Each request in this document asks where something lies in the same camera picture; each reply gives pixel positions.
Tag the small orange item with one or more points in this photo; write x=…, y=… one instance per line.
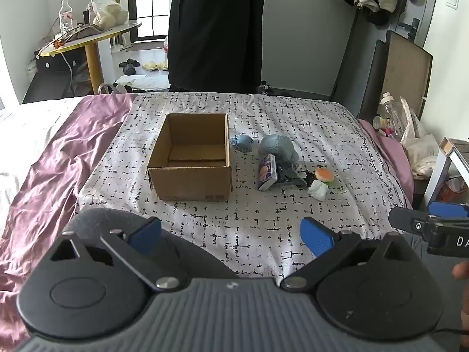
x=58, y=43

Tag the cardboard box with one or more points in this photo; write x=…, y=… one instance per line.
x=190, y=183

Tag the grey cloth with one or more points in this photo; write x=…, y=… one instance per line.
x=82, y=32

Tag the white bed sheet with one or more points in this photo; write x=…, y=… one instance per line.
x=22, y=135

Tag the small blue denim toy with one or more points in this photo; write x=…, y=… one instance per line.
x=242, y=143

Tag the white side table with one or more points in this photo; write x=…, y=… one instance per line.
x=441, y=168

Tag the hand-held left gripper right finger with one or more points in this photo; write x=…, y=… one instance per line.
x=317, y=234

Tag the black hanging garment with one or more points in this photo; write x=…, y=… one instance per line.
x=216, y=29

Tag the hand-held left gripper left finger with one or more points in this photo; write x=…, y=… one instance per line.
x=146, y=233

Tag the yellow-edged table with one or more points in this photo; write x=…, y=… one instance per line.
x=110, y=31

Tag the black slipper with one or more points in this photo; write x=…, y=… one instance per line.
x=129, y=62
x=130, y=69

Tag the white black patterned blanket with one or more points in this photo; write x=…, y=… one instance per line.
x=256, y=220

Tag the beige slipper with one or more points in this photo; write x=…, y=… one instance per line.
x=163, y=65
x=150, y=66

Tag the small white cup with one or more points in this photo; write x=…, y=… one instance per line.
x=380, y=123

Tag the plastic bag of buns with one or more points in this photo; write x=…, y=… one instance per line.
x=108, y=13

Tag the white plastic bag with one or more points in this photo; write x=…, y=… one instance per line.
x=421, y=150

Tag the burger toy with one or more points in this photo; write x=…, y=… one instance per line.
x=324, y=175

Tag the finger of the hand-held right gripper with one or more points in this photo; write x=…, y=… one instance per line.
x=406, y=220

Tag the black lace cloth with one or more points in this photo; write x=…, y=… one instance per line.
x=307, y=179

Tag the grey-blue plush mouse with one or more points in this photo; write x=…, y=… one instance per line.
x=274, y=145

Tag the white floor mat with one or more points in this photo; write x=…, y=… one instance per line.
x=141, y=81

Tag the clear water bottle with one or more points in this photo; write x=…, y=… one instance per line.
x=66, y=18

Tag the wall light switch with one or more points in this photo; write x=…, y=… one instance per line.
x=452, y=0

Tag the white crumpled wrapper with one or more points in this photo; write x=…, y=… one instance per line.
x=318, y=190

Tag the brown board black frame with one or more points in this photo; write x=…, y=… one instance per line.
x=406, y=69

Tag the small printed packet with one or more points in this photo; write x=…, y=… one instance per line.
x=266, y=172

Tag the clear plastic bottle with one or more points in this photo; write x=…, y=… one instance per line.
x=394, y=115

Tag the person's right hand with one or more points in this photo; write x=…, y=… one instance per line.
x=461, y=272

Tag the pink bed sheet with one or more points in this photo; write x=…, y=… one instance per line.
x=55, y=176

